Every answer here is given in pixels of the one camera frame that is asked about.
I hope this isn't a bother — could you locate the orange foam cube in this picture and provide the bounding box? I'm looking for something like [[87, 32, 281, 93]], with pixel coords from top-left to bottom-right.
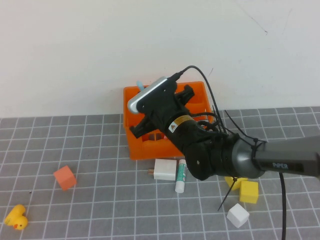
[[52, 165, 77, 192]]

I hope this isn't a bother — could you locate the black right camera cable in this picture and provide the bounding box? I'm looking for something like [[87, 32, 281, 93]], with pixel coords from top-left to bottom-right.
[[169, 65, 287, 240]]

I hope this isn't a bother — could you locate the white foam cube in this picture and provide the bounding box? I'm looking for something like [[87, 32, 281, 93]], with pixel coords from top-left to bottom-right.
[[226, 202, 250, 229]]

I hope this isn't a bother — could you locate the white green glue stick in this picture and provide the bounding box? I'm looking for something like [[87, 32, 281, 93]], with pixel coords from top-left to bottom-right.
[[174, 158, 189, 194]]

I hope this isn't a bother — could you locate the grey grid table mat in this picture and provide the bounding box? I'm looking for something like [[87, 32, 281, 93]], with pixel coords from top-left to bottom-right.
[[0, 106, 320, 240]]

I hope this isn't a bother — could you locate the yellow rubber duck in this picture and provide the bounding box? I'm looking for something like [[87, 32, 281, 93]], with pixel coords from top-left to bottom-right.
[[3, 204, 29, 231]]

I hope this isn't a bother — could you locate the white power adapter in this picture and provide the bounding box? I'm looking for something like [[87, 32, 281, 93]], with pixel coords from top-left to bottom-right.
[[147, 158, 178, 182]]

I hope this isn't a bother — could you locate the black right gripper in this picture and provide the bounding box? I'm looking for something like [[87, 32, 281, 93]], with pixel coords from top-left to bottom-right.
[[128, 84, 196, 140]]

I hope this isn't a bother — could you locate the yellow foam cube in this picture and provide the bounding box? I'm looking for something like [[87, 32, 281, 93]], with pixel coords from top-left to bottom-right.
[[239, 180, 259, 204], [223, 176, 249, 192]]

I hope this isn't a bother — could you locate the orange plastic cutlery holder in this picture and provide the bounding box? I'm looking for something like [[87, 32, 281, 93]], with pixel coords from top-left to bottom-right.
[[123, 80, 214, 161]]

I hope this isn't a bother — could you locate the black zip tie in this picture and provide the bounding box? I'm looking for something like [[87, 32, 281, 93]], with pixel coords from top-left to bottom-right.
[[217, 176, 239, 212]]

